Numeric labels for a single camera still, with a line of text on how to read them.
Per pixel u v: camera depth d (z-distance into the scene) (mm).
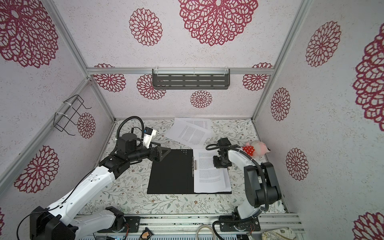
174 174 897
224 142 761
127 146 558
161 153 653
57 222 378
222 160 763
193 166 942
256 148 955
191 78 957
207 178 895
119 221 652
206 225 740
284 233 686
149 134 655
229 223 730
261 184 412
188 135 1099
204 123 1198
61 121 730
